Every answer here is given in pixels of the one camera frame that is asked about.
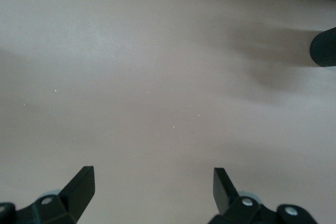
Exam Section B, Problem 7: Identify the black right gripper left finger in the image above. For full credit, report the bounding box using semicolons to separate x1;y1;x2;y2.
0;165;96;224

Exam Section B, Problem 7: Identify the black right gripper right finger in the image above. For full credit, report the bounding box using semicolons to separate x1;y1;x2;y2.
208;167;318;224

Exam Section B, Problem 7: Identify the black padded cylinder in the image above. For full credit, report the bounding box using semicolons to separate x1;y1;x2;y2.
309;26;336;68

